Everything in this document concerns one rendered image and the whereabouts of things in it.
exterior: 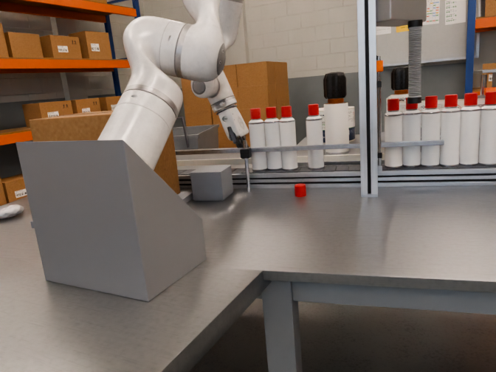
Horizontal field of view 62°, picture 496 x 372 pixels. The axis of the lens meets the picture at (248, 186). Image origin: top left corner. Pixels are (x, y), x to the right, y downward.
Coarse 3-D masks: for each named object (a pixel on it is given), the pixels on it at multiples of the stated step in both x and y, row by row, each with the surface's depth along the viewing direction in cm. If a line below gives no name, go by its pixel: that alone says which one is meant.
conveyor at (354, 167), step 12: (240, 168) 145; (300, 168) 137; (324, 168) 133; (336, 168) 135; (348, 168) 130; (384, 168) 126; (396, 168) 125; (408, 168) 123; (420, 168) 122; (432, 168) 121; (444, 168) 120; (456, 168) 119
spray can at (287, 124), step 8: (288, 112) 131; (280, 120) 132; (288, 120) 131; (280, 128) 133; (288, 128) 131; (280, 136) 133; (288, 136) 132; (280, 144) 135; (288, 144) 133; (296, 144) 134; (288, 152) 133; (296, 152) 135; (288, 160) 134; (296, 160) 135; (288, 168) 134; (296, 168) 135
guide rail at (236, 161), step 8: (176, 160) 152; (184, 160) 151; (192, 160) 150; (200, 160) 149; (208, 160) 148; (216, 160) 147; (224, 160) 146; (232, 160) 145; (240, 160) 145; (304, 160) 138; (328, 160) 136; (336, 160) 135; (344, 160) 135; (352, 160) 134
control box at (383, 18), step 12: (384, 0) 102; (396, 0) 102; (408, 0) 105; (420, 0) 108; (384, 12) 103; (396, 12) 103; (408, 12) 106; (420, 12) 109; (384, 24) 110; (396, 24) 113
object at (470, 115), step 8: (464, 96) 118; (472, 96) 116; (464, 104) 118; (472, 104) 116; (464, 112) 117; (472, 112) 116; (464, 120) 118; (472, 120) 117; (464, 128) 118; (472, 128) 117; (464, 136) 119; (472, 136) 118; (464, 144) 119; (472, 144) 118; (464, 152) 120; (472, 152) 119; (464, 160) 120; (472, 160) 119
